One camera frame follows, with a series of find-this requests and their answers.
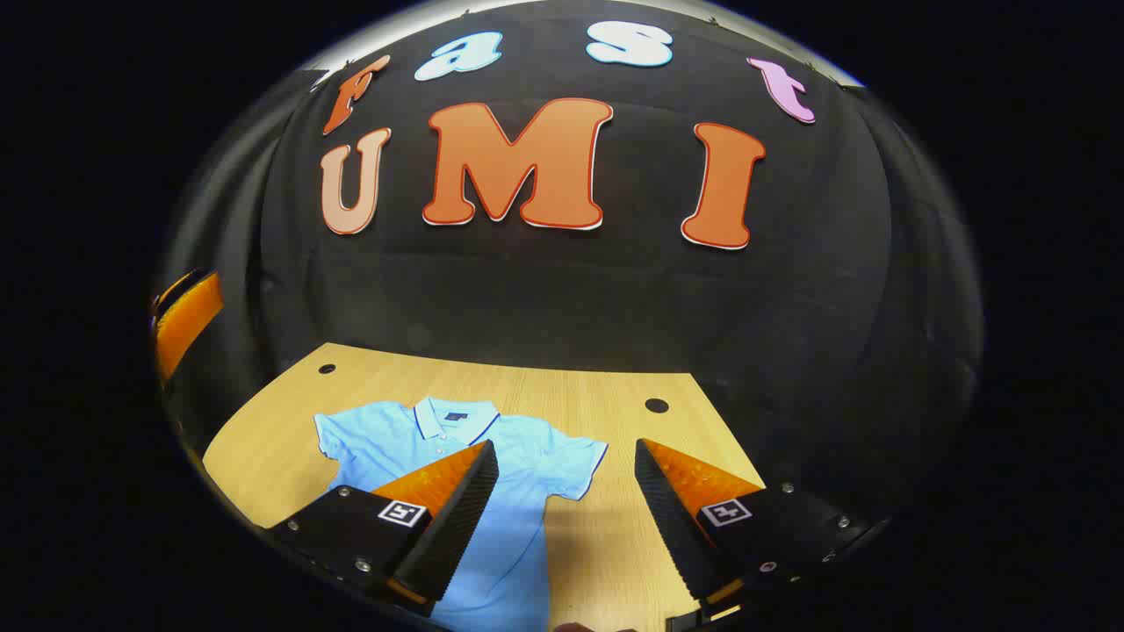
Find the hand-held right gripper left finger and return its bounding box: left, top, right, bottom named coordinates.
left=266, top=439, right=500, bottom=618

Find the black backdrop cloth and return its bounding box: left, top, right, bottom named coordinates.
left=156, top=0, right=984, bottom=532

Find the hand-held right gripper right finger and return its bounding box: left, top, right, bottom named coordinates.
left=634, top=437, right=892, bottom=617

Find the light blue T-shirt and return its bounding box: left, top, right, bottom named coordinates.
left=313, top=397, right=609, bottom=632

